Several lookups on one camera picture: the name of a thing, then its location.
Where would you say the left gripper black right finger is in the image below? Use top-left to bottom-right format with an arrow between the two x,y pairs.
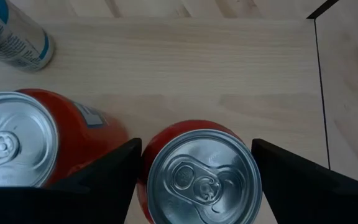
252,139 -> 358,224

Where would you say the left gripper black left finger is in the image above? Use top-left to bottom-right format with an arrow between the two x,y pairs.
0,138 -> 142,224

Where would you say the red can blue-white label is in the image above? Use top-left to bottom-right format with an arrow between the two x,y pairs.
0,88 -> 129,189

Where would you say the red can white script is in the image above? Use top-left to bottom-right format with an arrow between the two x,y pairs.
136,119 -> 264,224

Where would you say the slim blue and silver can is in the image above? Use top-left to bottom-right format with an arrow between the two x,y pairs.
0,0 -> 55,73

